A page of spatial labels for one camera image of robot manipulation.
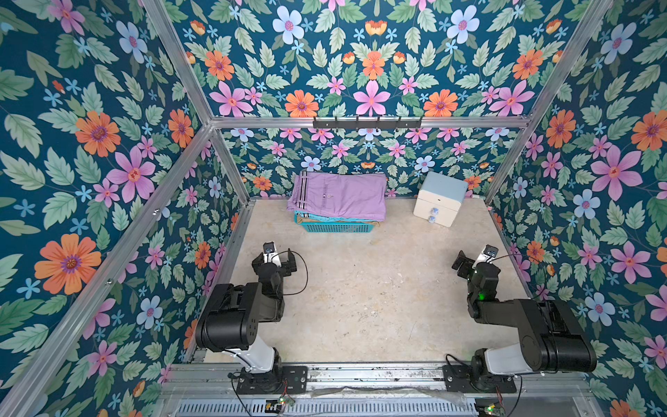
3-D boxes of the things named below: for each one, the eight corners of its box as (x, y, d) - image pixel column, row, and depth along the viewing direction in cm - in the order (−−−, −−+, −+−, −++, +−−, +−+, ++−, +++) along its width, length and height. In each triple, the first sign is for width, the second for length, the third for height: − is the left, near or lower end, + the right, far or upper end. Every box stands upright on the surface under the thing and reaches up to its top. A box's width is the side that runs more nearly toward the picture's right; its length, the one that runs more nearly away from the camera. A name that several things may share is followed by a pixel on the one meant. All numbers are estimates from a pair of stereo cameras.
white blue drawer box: (408, 218, 116) (414, 193, 104) (417, 195, 125) (423, 170, 113) (451, 231, 111) (463, 206, 99) (456, 206, 120) (468, 181, 108)
